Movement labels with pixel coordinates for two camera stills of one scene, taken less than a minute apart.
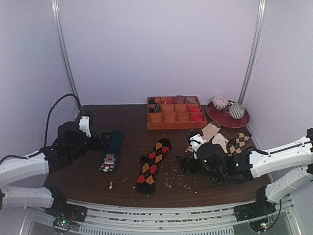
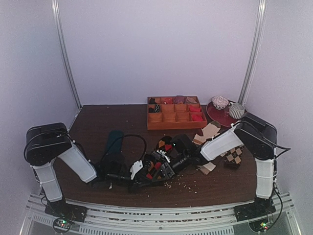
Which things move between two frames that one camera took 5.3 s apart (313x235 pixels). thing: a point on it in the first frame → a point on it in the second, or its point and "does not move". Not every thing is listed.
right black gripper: [190, 165] → [167, 170]
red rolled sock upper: [193, 108] does not move
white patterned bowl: [219, 102] does not move
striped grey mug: [236, 111] does not move
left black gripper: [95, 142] → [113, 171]
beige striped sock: [210, 130] does not move
